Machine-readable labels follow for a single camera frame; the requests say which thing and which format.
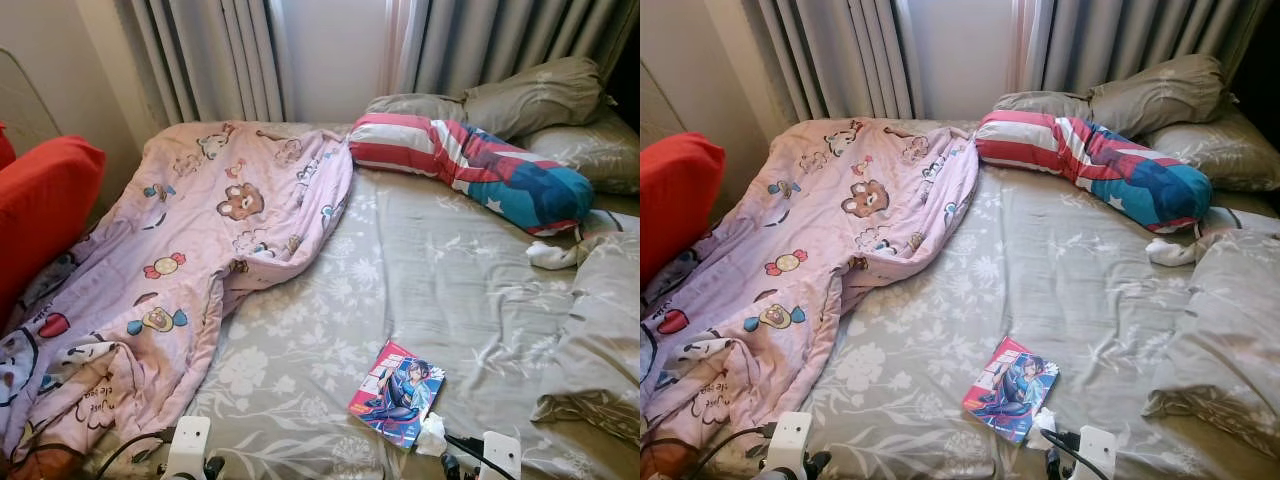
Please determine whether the grey pleated curtain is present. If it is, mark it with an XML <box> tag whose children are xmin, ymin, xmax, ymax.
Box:
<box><xmin>385</xmin><ymin>0</ymin><xmax>639</xmax><ymax>96</ymax></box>
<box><xmin>118</xmin><ymin>0</ymin><xmax>296</xmax><ymax>126</ymax></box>
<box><xmin>745</xmin><ymin>0</ymin><xmax>926</xmax><ymax>123</ymax></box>
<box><xmin>1010</xmin><ymin>0</ymin><xmax>1266</xmax><ymax>96</ymax></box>

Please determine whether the colourful comic book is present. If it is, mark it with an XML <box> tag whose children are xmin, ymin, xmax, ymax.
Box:
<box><xmin>348</xmin><ymin>340</ymin><xmax>447</xmax><ymax>449</ymax></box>
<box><xmin>962</xmin><ymin>336</ymin><xmax>1061</xmax><ymax>444</ymax></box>

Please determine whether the white tissue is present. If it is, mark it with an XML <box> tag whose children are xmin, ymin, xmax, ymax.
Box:
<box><xmin>1028</xmin><ymin>405</ymin><xmax>1059</xmax><ymax>451</ymax></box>
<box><xmin>415</xmin><ymin>412</ymin><xmax>448</xmax><ymax>458</ymax></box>

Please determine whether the white sock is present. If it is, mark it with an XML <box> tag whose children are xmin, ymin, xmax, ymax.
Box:
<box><xmin>1145</xmin><ymin>232</ymin><xmax>1216</xmax><ymax>269</ymax></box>
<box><xmin>527</xmin><ymin>225</ymin><xmax>601</xmax><ymax>271</ymax></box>

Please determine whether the olive grey pillow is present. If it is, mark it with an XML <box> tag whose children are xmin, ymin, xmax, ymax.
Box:
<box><xmin>992</xmin><ymin>90</ymin><xmax>1093</xmax><ymax>121</ymax></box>
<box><xmin>365</xmin><ymin>93</ymin><xmax>468</xmax><ymax>123</ymax></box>
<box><xmin>462</xmin><ymin>57</ymin><xmax>606</xmax><ymax>141</ymax></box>
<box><xmin>1088</xmin><ymin>53</ymin><xmax>1229</xmax><ymax>139</ymax></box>

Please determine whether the red white blue bolster pillow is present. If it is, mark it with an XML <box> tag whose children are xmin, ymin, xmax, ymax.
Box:
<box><xmin>348</xmin><ymin>113</ymin><xmax>595</xmax><ymax>237</ymax></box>
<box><xmin>975</xmin><ymin>110</ymin><xmax>1214</xmax><ymax>234</ymax></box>

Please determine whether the bright white window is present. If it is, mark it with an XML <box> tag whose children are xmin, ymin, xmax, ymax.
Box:
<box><xmin>900</xmin><ymin>0</ymin><xmax>1031</xmax><ymax>121</ymax></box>
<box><xmin>270</xmin><ymin>0</ymin><xmax>401</xmax><ymax>123</ymax></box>

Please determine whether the grey floral duvet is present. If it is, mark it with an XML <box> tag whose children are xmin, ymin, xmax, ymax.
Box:
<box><xmin>530</xmin><ymin>215</ymin><xmax>641</xmax><ymax>441</ymax></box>
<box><xmin>1145</xmin><ymin>215</ymin><xmax>1280</xmax><ymax>456</ymax></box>

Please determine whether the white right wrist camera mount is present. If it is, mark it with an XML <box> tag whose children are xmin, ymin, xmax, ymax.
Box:
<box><xmin>478</xmin><ymin>430</ymin><xmax>523</xmax><ymax>480</ymax></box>
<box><xmin>1068</xmin><ymin>426</ymin><xmax>1117</xmax><ymax>480</ymax></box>

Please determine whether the pink cartoon print blanket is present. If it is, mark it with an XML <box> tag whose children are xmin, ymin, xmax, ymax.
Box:
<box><xmin>0</xmin><ymin>122</ymin><xmax>354</xmax><ymax>466</ymax></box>
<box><xmin>640</xmin><ymin>118</ymin><xmax>981</xmax><ymax>466</ymax></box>

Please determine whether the grey floral bed sheet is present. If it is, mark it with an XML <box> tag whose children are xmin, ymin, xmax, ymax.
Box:
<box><xmin>85</xmin><ymin>165</ymin><xmax>641</xmax><ymax>480</ymax></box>
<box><xmin>700</xmin><ymin>165</ymin><xmax>1280</xmax><ymax>480</ymax></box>

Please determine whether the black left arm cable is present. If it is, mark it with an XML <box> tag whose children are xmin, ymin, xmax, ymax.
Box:
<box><xmin>690</xmin><ymin>425</ymin><xmax>779</xmax><ymax>480</ymax></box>
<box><xmin>95</xmin><ymin>430</ymin><xmax>176</xmax><ymax>480</ymax></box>

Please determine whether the red fabric armchair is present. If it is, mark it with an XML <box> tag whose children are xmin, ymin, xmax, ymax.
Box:
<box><xmin>0</xmin><ymin>122</ymin><xmax>106</xmax><ymax>321</ymax></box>
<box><xmin>640</xmin><ymin>132</ymin><xmax>727</xmax><ymax>291</ymax></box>

